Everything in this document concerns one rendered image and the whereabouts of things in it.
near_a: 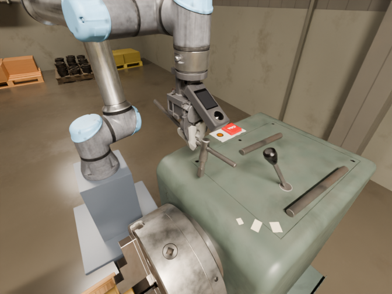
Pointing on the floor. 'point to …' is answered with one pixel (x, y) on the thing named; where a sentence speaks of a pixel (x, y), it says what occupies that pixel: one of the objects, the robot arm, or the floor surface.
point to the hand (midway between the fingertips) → (196, 147)
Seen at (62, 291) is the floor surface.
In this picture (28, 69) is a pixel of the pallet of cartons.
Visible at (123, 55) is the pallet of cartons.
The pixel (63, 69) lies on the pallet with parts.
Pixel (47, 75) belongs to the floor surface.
